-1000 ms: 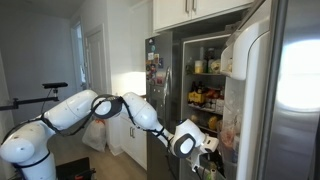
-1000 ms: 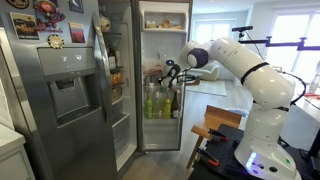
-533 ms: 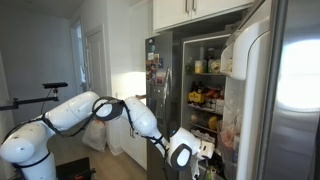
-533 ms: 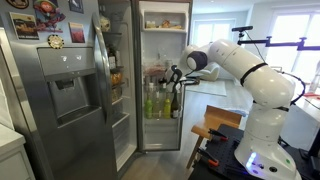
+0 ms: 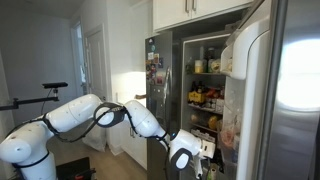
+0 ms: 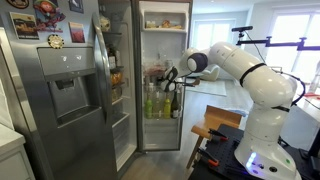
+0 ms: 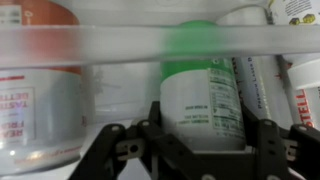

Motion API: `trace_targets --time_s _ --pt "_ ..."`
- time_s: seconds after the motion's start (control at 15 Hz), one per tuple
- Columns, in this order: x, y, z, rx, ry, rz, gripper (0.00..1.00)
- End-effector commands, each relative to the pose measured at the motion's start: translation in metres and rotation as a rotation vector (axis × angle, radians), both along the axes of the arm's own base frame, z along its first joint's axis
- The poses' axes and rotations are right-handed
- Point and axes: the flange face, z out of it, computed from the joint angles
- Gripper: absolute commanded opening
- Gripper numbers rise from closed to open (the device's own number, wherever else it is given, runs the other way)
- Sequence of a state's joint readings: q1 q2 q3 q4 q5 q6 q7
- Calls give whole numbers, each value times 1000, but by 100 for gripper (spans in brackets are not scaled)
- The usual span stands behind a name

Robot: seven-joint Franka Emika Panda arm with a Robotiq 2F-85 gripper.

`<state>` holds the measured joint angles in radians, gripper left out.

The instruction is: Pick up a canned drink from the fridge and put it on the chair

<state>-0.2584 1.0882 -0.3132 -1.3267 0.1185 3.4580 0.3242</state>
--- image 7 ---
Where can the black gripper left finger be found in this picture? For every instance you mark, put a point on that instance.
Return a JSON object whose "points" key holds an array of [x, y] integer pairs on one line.
{"points": [[166, 146]]}

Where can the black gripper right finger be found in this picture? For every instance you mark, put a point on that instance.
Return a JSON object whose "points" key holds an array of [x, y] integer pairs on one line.
{"points": [[266, 150]]}

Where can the open fridge door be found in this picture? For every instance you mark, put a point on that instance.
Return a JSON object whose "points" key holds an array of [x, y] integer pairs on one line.
{"points": [[116, 43]]}

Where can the orange white plastic tub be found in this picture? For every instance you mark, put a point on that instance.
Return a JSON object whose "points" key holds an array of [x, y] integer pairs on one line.
{"points": [[40, 110]]}

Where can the printed white carton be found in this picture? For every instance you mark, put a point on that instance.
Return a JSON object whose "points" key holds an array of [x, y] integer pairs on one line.
{"points": [[296, 11]]}

